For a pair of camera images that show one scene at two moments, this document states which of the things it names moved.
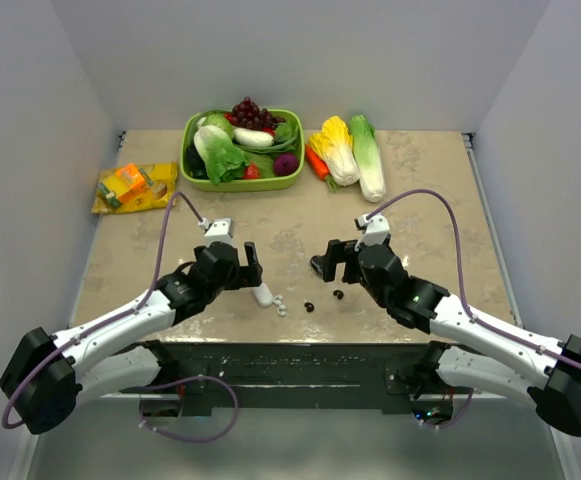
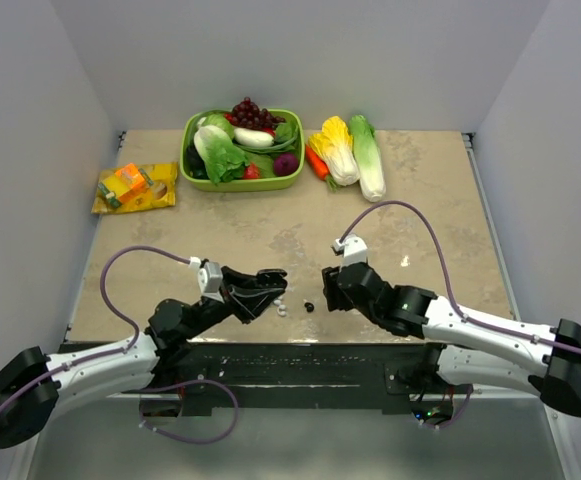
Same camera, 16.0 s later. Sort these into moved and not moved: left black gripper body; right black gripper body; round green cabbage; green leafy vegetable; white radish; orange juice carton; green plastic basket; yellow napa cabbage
Moved: right black gripper body; left black gripper body
Not moved: green plastic basket; yellow napa cabbage; white radish; round green cabbage; orange juice carton; green leafy vegetable
